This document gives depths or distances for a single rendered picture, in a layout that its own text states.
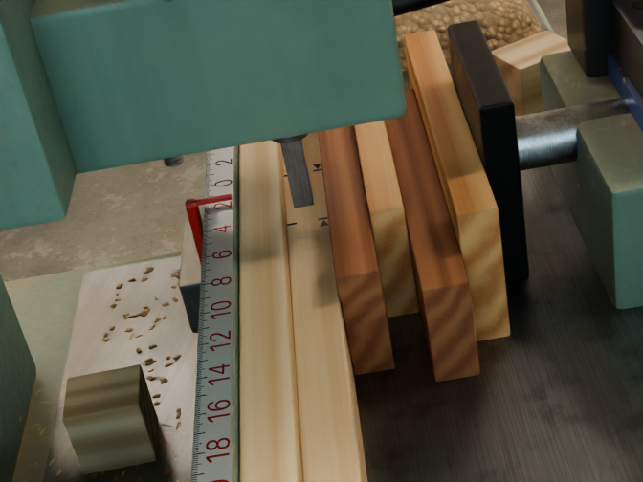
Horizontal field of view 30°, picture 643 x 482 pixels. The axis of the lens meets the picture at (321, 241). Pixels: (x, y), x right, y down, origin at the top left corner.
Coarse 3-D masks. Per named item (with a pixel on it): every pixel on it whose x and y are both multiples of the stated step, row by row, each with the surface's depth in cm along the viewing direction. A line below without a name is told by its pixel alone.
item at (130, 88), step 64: (64, 0) 46; (128, 0) 45; (192, 0) 45; (256, 0) 45; (320, 0) 45; (384, 0) 45; (64, 64) 46; (128, 64) 46; (192, 64) 46; (256, 64) 46; (320, 64) 46; (384, 64) 47; (64, 128) 47; (128, 128) 47; (192, 128) 48; (256, 128) 48; (320, 128) 48
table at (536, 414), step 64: (448, 64) 75; (576, 256) 55; (512, 320) 52; (576, 320) 52; (640, 320) 51; (384, 384) 50; (448, 384) 49; (512, 384) 49; (576, 384) 48; (640, 384) 48; (384, 448) 47; (448, 448) 46; (512, 448) 46; (576, 448) 45; (640, 448) 45
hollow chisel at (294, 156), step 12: (288, 144) 52; (300, 144) 52; (288, 156) 52; (300, 156) 52; (288, 168) 52; (300, 168) 52; (288, 180) 53; (300, 180) 53; (300, 192) 53; (312, 192) 54; (300, 204) 53; (312, 204) 53
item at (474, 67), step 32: (448, 32) 56; (480, 32) 55; (480, 64) 52; (480, 96) 50; (480, 128) 50; (512, 128) 49; (544, 128) 54; (576, 128) 54; (512, 160) 50; (544, 160) 54; (512, 192) 51; (512, 224) 52; (512, 256) 53
